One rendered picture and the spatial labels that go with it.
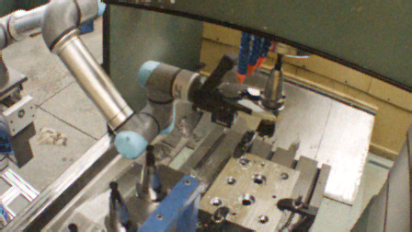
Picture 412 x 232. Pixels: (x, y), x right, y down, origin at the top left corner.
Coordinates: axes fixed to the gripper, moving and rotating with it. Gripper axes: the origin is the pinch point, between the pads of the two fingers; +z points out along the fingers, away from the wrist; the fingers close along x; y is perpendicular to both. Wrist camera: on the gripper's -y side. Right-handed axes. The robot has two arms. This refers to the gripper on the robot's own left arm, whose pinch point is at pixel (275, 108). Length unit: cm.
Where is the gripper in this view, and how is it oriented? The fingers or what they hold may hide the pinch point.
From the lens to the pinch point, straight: 79.6
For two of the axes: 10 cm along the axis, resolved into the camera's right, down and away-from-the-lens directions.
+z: 8.9, 3.2, -3.2
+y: -0.9, 8.2, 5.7
